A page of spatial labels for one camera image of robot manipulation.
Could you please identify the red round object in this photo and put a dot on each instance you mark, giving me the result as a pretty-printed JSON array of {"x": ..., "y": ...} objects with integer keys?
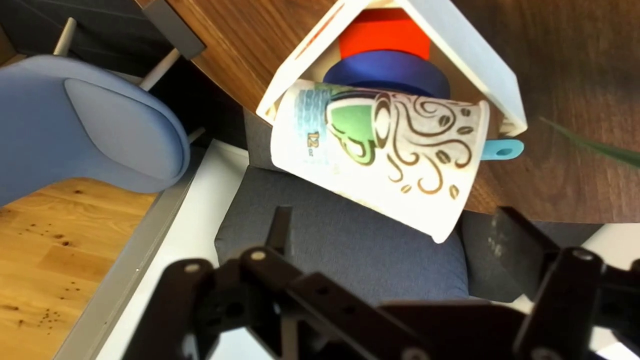
[{"x": 383, "y": 33}]

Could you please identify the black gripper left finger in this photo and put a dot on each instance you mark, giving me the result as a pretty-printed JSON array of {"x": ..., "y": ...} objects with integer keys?
[{"x": 292, "y": 301}]

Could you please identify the white wooden box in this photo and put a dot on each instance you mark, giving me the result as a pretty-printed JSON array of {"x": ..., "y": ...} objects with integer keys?
[{"x": 466, "y": 61}]

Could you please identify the blue masking tape roll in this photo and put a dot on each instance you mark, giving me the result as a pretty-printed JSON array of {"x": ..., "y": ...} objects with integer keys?
[{"x": 393, "y": 73}]

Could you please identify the printed paper coffee cup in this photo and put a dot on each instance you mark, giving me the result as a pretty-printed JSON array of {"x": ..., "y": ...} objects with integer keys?
[{"x": 401, "y": 133}]

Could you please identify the teal plastic spoon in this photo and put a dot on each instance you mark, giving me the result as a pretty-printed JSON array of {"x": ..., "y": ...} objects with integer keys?
[{"x": 502, "y": 149}]

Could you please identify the dark grey upholstered seat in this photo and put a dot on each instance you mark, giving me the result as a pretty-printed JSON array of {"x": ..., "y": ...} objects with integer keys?
[{"x": 346, "y": 247}]

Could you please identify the blue shell chair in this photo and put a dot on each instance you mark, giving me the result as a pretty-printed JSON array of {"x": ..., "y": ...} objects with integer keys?
[{"x": 80, "y": 126}]

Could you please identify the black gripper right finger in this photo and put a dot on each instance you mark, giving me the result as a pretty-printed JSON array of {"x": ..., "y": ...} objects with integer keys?
[{"x": 580, "y": 301}]

